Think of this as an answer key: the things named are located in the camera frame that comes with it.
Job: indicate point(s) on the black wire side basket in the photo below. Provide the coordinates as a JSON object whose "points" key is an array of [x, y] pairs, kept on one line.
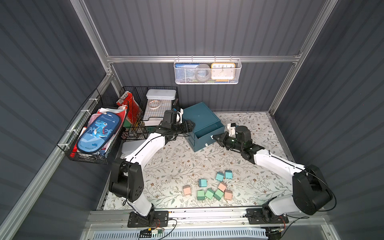
{"points": [[94, 106]]}

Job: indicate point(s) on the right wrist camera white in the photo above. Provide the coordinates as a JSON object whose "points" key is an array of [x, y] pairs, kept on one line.
{"points": [[232, 129]]}

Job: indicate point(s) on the grey tape roll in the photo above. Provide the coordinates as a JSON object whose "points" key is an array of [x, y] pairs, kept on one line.
{"points": [[203, 73]]}

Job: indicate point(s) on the clear tape roll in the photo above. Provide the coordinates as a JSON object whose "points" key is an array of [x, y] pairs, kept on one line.
{"points": [[154, 104]]}

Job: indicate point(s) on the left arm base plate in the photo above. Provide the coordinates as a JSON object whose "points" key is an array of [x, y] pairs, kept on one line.
{"points": [[154, 219]]}

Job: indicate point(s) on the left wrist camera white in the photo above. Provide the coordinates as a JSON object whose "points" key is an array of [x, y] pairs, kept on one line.
{"points": [[179, 117]]}

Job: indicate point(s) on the black wire desk organizer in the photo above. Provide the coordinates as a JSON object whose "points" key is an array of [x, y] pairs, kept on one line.
{"points": [[148, 119]]}

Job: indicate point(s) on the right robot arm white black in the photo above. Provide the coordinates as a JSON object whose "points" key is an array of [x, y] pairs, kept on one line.
{"points": [[310, 191]]}

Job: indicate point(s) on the red white booklet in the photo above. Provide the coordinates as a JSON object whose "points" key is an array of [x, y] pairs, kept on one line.
{"points": [[133, 109]]}

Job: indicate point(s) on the blue dinosaur pencil case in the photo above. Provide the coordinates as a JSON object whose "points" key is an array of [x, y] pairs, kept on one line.
{"points": [[98, 133]]}

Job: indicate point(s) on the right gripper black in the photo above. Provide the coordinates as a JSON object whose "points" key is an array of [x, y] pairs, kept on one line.
{"points": [[223, 140]]}

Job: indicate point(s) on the floral table mat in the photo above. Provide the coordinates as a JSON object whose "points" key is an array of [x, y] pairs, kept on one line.
{"points": [[177, 165]]}

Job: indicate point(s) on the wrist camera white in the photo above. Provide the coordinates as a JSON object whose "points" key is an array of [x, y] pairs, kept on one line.
{"points": [[232, 129], [179, 117]]}

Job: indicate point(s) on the green plug middle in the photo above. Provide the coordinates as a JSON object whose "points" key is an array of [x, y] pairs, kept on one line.
{"points": [[209, 194]]}

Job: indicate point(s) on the blue box in basket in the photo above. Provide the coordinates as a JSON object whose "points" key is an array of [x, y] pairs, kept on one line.
{"points": [[185, 73]]}

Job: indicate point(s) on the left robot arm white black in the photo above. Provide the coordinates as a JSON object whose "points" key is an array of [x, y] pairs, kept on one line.
{"points": [[127, 179]]}

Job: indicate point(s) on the green plug left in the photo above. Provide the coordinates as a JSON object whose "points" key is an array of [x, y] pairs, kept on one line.
{"points": [[201, 195]]}

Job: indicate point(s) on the white flat box on table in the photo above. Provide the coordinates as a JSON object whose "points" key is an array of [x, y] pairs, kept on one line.
{"points": [[127, 148]]}

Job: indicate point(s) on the white wire wall basket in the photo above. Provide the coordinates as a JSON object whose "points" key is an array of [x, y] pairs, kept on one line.
{"points": [[209, 61]]}

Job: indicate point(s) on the yellow white alarm clock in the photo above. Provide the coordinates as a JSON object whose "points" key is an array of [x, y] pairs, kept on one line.
{"points": [[223, 71]]}

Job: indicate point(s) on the green plug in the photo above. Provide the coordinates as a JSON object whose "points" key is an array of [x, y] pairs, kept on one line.
{"points": [[201, 195], [218, 195], [209, 194]]}

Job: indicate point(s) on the green plug right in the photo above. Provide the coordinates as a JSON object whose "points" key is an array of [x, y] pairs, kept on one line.
{"points": [[218, 195]]}

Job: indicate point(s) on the teal drawer cabinet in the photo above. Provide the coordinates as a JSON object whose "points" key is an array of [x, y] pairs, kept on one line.
{"points": [[207, 124]]}

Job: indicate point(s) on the pink plug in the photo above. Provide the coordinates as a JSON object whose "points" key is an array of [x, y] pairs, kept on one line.
{"points": [[187, 190], [228, 195], [222, 186]]}

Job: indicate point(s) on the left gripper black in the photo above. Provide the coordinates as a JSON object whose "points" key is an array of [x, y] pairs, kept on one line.
{"points": [[186, 126]]}

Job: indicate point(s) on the white lidded plastic container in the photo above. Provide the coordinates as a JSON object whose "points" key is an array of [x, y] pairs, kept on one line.
{"points": [[161, 94]]}

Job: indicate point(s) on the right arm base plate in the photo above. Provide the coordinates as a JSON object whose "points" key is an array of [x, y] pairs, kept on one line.
{"points": [[264, 216]]}

